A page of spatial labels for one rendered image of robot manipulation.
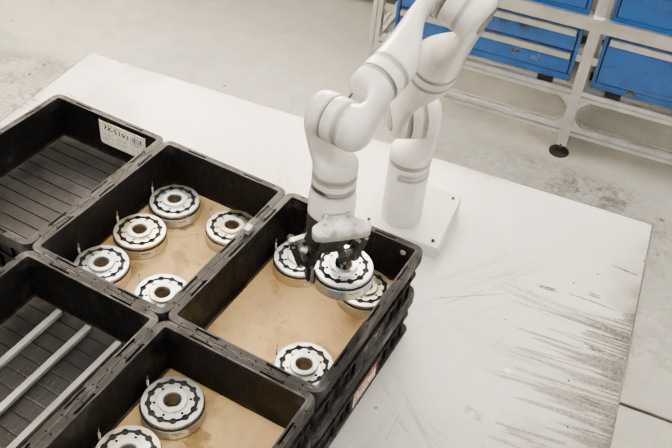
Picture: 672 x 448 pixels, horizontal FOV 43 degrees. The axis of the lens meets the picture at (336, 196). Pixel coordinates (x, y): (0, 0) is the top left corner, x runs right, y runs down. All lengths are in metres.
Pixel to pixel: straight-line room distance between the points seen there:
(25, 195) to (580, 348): 1.18
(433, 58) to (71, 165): 0.85
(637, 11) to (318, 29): 1.58
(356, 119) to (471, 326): 0.73
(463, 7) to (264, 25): 2.86
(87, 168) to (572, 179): 2.08
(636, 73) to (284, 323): 2.11
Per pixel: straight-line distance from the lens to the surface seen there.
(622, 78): 3.39
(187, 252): 1.71
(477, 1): 1.38
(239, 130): 2.25
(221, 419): 1.45
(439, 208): 2.00
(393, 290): 1.52
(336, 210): 1.30
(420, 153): 1.80
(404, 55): 1.29
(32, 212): 1.84
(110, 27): 4.17
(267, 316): 1.59
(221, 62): 3.88
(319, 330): 1.58
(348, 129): 1.20
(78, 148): 2.00
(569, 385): 1.77
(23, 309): 1.65
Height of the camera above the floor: 2.01
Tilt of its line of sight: 40 degrees down
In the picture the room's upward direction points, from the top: 6 degrees clockwise
